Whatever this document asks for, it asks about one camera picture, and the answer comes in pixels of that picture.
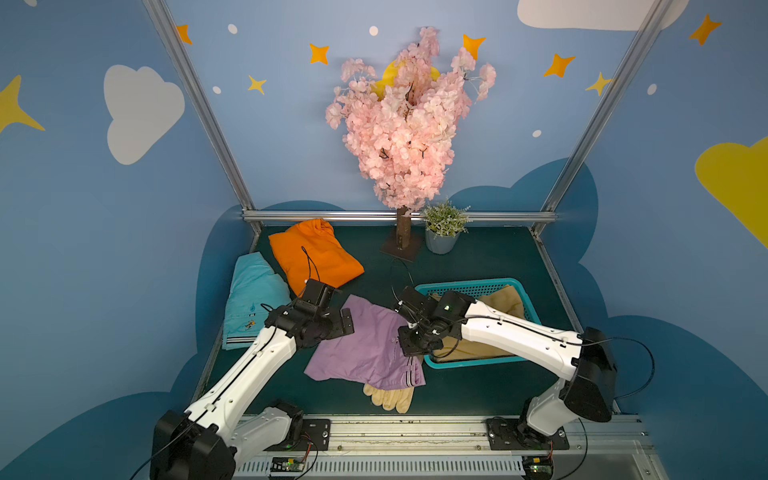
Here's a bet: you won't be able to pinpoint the teal plastic basket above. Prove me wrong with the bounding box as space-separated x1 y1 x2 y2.
415 278 541 370

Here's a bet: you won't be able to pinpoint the folded orange garment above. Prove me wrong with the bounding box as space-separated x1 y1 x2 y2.
269 219 364 296

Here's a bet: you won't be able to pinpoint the aluminium back crossbar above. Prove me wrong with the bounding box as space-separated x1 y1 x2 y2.
242 209 558 224

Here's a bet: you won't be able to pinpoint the cream leather glove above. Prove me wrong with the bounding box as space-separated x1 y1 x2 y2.
363 384 415 414

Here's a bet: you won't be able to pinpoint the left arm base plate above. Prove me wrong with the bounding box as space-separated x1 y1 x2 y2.
268 419 332 452

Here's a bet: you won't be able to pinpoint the aluminium frame post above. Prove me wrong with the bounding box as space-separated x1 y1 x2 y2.
142 0 255 212
541 0 673 217

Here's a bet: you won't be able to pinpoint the purple striped pants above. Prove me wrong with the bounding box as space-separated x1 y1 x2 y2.
304 295 426 391

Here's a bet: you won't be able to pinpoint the folded teal garment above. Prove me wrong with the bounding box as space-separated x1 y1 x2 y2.
222 252 291 350

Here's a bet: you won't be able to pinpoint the green circuit board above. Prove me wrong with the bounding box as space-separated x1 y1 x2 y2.
269 457 306 475
522 456 554 480

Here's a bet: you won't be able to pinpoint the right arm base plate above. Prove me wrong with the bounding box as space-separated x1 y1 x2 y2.
484 416 570 451

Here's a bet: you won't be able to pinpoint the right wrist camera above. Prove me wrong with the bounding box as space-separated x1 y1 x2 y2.
394 286 438 324

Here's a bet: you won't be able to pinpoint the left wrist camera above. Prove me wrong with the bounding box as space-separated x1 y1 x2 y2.
298 279 336 310

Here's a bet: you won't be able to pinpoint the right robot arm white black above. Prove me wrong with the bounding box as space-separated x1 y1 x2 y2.
394 287 617 450

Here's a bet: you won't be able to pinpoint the small potted green plant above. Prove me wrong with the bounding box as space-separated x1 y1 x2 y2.
422 201 470 255

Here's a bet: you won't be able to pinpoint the tan long pants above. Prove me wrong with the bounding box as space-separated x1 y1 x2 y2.
428 282 526 369

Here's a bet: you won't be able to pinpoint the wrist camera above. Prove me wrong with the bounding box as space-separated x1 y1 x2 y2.
394 286 438 324
298 279 336 310

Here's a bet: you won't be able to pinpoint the aluminium front rail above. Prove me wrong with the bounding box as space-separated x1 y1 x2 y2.
231 415 668 479

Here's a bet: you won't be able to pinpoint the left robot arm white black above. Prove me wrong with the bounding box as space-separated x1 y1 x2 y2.
149 305 354 479

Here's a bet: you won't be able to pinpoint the left green circuit board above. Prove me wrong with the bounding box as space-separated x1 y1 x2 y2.
269 457 306 475

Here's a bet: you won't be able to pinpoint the right green circuit board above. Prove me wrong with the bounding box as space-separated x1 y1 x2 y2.
522 456 554 480

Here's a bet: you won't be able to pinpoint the left aluminium frame post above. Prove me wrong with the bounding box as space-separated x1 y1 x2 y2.
142 0 255 212

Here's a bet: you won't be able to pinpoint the pink blossom artificial tree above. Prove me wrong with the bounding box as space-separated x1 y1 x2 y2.
325 27 497 260

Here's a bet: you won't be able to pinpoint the right aluminium frame post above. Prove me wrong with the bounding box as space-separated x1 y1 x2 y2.
541 0 673 217

